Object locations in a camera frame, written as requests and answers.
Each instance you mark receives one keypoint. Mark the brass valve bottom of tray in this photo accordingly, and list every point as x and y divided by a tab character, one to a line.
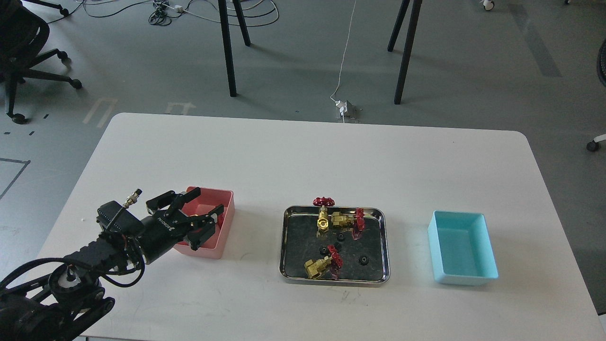
316	268

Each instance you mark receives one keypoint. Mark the stainless steel tray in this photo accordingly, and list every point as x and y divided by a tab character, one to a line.
301	242

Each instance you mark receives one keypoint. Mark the white caster top right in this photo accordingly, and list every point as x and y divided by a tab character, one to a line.
488	5

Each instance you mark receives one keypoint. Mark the black table leg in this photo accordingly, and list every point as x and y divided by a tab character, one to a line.
241	22
227	47
398	24
407	50

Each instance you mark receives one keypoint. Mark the light blue plastic box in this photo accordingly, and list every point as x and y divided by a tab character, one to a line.
460	248

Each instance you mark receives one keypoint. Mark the white power adapter on floor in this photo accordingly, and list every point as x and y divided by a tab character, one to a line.
346	111

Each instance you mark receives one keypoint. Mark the upright brass valve red handle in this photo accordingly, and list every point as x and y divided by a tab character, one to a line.
323	217

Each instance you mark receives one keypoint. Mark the brass valve lying top right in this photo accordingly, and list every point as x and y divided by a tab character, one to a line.
357	220

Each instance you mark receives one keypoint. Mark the office chair caster right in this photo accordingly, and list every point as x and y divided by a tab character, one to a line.
594	145

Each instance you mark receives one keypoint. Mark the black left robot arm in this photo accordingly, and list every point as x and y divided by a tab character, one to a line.
56	299

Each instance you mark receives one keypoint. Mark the black table leg left front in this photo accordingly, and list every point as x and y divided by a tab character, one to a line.
227	47

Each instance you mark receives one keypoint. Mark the black table leg right rear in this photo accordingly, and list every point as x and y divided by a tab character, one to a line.
398	24

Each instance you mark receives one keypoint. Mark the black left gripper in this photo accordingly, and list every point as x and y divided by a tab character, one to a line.
159	235

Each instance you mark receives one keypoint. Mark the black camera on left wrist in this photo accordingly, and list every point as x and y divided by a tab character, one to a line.
115	217

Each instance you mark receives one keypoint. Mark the black office chair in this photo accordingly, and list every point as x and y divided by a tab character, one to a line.
22	37

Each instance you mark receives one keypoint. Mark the black table leg left rear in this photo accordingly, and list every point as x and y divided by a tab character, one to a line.
241	22

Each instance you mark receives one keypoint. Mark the pink plastic box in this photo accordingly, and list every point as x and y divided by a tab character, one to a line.
210	198

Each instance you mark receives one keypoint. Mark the black table leg right front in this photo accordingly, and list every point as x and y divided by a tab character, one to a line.
407	50

